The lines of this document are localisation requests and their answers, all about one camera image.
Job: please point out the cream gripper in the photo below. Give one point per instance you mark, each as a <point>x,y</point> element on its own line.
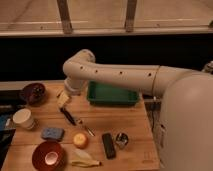
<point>62,98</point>

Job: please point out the dark purple grapes bunch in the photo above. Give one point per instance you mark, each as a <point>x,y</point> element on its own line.
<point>36,93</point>

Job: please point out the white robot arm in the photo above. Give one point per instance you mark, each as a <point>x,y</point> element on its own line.
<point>184,131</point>

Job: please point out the green plastic tray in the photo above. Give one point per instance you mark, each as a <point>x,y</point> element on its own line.
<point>103,94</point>

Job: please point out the purple bowl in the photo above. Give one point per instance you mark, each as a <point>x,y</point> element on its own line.
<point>25,93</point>

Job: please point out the blue sponge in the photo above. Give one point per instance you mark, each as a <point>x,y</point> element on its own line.
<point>52,133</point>

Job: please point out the white paper cup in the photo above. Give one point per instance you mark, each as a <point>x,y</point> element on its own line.
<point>24,119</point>

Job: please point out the orange fruit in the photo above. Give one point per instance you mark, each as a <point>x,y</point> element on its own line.
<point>80,140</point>

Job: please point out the red bowl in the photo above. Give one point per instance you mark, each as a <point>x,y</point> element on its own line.
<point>47,156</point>

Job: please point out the black remote control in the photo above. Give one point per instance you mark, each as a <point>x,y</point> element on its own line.
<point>108,146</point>

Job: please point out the shiny metal cup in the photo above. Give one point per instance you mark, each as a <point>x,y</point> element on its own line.
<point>121,140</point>

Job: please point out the black handled brush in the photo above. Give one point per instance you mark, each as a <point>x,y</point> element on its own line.
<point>68,116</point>

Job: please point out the metal rail beam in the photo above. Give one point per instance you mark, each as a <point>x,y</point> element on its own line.
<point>152,103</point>

